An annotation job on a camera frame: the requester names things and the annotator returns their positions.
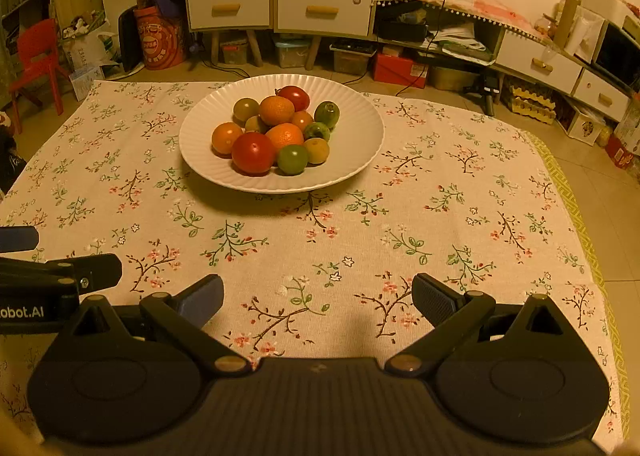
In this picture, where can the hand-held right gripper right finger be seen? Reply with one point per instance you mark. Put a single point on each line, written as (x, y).
(435, 298)

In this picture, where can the black appliance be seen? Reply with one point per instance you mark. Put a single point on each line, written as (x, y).
(400, 28)

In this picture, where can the green tomato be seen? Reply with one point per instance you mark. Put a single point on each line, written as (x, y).
(318, 130)
(292, 159)
(326, 114)

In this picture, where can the cardboard tube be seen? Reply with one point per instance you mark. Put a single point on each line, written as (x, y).
(567, 20)

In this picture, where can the white paper bag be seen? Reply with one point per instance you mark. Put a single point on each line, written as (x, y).
(587, 33)

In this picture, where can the egg carton stack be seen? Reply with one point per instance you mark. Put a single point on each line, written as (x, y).
(532, 103)

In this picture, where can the red box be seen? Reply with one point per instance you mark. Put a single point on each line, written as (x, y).
(400, 68)

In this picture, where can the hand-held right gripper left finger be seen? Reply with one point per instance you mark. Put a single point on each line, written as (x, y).
(202, 296)

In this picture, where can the white patterned box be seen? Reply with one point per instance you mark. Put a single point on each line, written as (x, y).
(585, 128)

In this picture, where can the wooden drawer cabinet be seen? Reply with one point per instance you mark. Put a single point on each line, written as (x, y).
(275, 10)

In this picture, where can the yellow tomato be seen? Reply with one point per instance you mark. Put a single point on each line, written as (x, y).
(317, 151)

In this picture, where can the red tomato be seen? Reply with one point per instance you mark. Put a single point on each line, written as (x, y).
(295, 95)
(253, 153)

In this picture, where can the clear plastic storage box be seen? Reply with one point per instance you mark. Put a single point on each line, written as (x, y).
(352, 58)
(235, 53)
(290, 53)

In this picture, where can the black upright case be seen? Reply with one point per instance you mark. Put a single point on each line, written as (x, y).
(127, 40)

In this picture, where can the stack of papers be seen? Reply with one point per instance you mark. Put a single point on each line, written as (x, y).
(460, 43)

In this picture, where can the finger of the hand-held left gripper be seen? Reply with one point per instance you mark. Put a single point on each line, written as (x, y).
(95, 271)
(17, 238)

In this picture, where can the floral tablecloth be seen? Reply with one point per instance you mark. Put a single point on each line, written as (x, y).
(425, 246)

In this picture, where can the yellow-green tomato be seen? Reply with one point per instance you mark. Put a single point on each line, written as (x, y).
(245, 109)
(254, 124)

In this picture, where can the red plastic chair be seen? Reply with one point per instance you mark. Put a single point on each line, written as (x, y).
(35, 55)

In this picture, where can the dark and beige cloth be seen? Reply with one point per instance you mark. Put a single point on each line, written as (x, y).
(7, 155)

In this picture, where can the black microwave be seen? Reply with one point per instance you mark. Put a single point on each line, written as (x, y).
(617, 50)

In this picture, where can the white plastic bags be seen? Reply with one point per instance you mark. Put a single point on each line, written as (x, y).
(90, 55)

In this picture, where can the red patterned barrel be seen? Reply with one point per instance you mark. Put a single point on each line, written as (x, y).
(160, 43)

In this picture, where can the white ribbed plate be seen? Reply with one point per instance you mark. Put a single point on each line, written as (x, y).
(360, 135)

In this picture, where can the orange tomato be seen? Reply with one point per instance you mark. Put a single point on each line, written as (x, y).
(303, 120)
(226, 138)

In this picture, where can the orange mandarin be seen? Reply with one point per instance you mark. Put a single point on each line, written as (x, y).
(284, 135)
(276, 110)

